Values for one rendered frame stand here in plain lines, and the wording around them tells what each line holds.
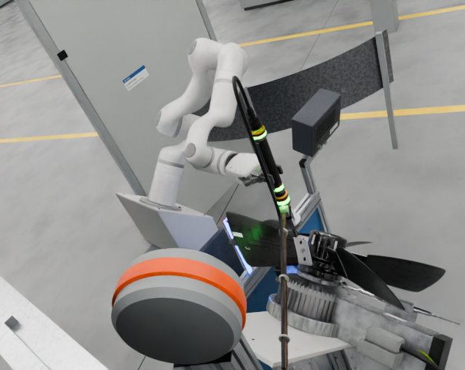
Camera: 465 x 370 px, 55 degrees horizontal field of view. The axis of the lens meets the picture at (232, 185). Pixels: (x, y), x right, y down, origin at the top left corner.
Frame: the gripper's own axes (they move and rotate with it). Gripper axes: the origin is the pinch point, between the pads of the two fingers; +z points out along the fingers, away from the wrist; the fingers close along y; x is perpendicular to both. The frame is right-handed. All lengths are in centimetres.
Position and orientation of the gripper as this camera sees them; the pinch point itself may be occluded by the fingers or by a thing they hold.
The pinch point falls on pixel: (272, 173)
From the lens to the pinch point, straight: 131.6
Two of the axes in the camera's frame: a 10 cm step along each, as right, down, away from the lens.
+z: 7.3, 1.9, -6.6
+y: -6.0, 6.4, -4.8
